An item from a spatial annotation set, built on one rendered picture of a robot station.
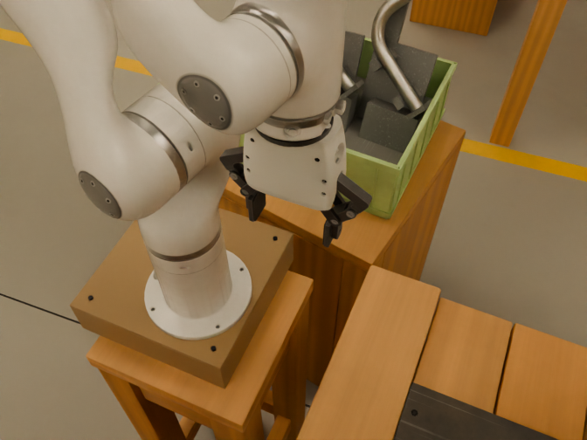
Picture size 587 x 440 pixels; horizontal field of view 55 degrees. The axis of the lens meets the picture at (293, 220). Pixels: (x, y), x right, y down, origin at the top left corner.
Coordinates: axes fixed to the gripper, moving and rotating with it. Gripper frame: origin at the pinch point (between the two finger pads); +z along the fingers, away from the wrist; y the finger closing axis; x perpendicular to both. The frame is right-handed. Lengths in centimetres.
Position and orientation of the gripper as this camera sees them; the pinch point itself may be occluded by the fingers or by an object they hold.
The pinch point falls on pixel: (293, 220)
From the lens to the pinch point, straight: 65.1
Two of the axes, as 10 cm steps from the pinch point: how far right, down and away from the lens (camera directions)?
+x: -4.0, 7.1, -5.8
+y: -9.2, -3.1, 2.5
